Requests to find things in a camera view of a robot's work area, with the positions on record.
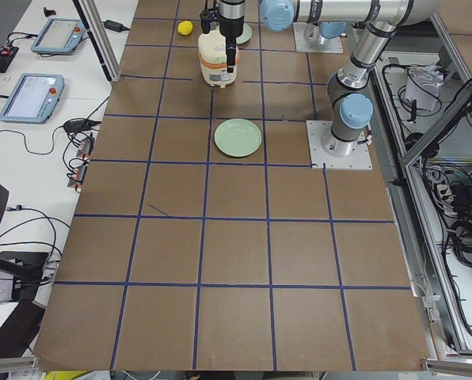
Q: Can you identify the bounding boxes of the green plate table centre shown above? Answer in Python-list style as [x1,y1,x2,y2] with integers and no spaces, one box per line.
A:
[215,119,262,158]

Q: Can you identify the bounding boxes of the cream and orange rice cooker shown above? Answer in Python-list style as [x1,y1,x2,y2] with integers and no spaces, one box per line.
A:
[198,29,240,88]

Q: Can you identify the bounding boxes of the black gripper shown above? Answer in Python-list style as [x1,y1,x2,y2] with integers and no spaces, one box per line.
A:
[200,0,246,73]

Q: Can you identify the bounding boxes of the upper blue teach pendant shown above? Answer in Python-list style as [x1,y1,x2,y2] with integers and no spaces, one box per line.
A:
[31,18,86,55]

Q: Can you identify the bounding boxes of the black power adapter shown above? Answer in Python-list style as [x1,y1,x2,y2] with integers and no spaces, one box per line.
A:
[103,20,129,32]

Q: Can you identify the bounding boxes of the crumpled white paper bag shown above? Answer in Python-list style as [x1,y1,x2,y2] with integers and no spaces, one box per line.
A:
[405,65,443,112]

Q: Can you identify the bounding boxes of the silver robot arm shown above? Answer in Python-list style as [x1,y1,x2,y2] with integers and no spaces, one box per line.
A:
[226,21,346,82]
[200,0,441,91]

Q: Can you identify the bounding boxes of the lower blue teach pendant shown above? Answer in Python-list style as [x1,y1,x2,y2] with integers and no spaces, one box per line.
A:
[0,73,65,124]

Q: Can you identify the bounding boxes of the blue teach pendant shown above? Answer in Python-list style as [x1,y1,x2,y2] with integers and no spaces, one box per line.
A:
[0,73,65,124]
[31,18,86,55]

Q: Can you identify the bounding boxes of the yellow lemon toy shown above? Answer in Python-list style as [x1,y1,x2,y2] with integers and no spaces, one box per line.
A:
[177,21,193,36]

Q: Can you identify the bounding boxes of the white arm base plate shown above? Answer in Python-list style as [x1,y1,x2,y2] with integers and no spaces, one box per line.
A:
[293,21,346,54]
[306,120,373,171]

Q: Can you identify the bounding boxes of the grey power strip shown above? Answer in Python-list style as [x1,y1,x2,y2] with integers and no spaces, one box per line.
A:
[67,133,95,192]

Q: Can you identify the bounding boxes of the aluminium frame post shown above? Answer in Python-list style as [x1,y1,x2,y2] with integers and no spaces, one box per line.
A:
[72,0,121,83]

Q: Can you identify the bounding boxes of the black camera tripod stand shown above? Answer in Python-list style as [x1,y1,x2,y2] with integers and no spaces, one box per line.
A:
[0,184,48,303]

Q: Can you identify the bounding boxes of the green plate near cooker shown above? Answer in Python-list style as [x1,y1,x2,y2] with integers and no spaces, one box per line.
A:
[236,23,253,45]

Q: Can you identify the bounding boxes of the black power brick left table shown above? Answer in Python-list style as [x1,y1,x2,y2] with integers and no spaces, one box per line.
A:
[63,118,101,134]

